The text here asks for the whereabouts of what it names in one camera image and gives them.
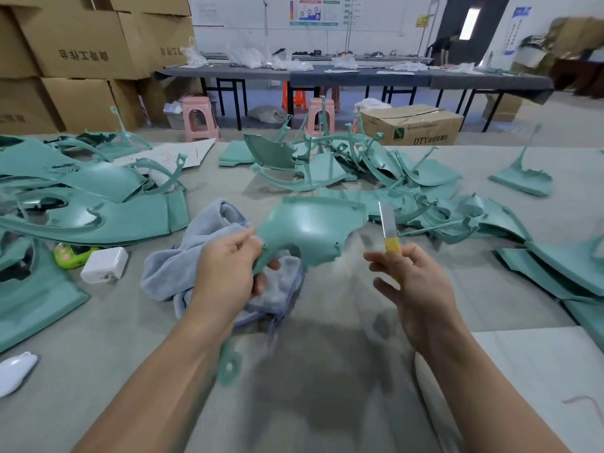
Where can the person's left hand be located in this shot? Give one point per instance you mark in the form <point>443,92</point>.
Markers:
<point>225,278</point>

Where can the person's right hand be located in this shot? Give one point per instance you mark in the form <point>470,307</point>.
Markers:
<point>420,297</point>

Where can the grey-blue wiping cloth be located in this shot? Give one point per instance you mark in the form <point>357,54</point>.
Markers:
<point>179,264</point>

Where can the single green plastic part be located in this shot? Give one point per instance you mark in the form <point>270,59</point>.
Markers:
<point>311,231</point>

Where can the pile of green plastic parts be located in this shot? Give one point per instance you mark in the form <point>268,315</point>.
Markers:
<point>75,198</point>

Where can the brown cardboard box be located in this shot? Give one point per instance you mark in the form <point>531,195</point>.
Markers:
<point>411,125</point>

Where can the stack of brown cardboard boxes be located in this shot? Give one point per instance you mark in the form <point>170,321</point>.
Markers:
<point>80,56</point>

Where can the person's right forearm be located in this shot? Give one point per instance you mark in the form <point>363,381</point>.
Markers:
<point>500,406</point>

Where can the person's left forearm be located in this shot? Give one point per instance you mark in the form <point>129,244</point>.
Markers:
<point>142,396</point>

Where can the white power adapter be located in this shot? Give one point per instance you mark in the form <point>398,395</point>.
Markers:
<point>104,265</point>

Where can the white paper sheet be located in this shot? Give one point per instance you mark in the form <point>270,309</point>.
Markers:
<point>165,153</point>

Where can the green and yellow gadget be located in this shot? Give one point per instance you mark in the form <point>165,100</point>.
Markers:
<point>71,255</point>

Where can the white foam sheet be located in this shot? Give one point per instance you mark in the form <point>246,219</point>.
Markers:
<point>547,387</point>

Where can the pink plastic stool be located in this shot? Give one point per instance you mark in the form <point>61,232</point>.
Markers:
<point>199,118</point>
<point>320,116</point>

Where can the orange object under table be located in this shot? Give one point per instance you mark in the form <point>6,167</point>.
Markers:
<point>294,97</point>

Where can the heap of clear plastic bags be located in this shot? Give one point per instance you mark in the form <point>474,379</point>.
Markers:
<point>245,59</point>

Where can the long grey work table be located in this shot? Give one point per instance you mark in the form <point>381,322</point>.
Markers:
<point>368,80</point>

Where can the white oval plastic piece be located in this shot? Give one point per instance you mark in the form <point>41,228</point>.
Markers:
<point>16,372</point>

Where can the dark door with window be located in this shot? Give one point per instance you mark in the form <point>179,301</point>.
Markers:
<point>467,28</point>

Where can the colourful wall poster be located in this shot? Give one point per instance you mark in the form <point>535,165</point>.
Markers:
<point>316,11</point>

